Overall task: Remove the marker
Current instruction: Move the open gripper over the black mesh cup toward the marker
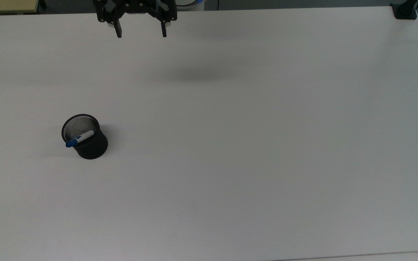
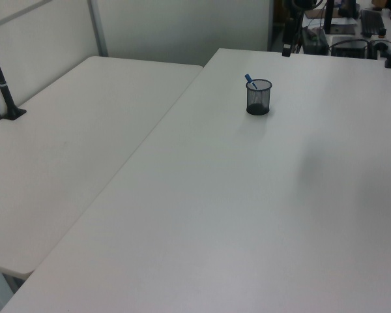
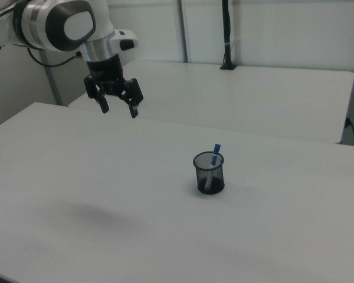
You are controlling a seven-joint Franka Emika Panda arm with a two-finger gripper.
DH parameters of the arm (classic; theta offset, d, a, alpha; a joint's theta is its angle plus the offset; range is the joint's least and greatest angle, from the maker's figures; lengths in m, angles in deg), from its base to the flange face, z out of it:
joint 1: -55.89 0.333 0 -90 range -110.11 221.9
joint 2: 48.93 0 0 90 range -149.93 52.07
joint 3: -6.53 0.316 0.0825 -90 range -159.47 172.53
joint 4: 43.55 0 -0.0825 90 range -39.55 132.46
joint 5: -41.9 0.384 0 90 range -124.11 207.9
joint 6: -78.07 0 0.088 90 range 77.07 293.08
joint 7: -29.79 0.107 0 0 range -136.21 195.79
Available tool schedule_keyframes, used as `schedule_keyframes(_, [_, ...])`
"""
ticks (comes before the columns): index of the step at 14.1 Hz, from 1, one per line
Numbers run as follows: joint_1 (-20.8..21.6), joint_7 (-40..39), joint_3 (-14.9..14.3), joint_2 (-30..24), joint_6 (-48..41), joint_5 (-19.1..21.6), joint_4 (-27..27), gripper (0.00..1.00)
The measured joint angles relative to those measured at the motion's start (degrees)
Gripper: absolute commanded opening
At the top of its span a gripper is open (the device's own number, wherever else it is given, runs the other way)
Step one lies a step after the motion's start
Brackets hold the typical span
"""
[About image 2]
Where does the black equipment box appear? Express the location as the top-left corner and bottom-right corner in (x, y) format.
(331, 35), (369, 60)

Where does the black computer keyboard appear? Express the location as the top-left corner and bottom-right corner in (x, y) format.
(360, 8), (387, 37)

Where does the black wire mesh pen cup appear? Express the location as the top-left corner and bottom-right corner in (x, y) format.
(246, 78), (272, 116)

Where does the brown cardboard box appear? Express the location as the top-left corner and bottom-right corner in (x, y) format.
(304, 8), (326, 20)

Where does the white folding side table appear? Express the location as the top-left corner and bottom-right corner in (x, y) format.
(0, 55), (205, 280)

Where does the black monitor stand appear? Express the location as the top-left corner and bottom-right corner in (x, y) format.
(323, 0), (336, 34)

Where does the grey metal partition post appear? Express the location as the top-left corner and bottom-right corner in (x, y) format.
(90, 0), (109, 58)

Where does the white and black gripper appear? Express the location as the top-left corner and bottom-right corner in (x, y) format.
(282, 0), (313, 58)

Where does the black camera stand pole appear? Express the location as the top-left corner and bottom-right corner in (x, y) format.
(0, 28), (27, 122)

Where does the dark green electronic device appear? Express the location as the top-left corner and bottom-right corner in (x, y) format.
(301, 27), (328, 55)

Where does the blue and white marker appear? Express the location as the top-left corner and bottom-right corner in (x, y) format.
(244, 73), (259, 90)

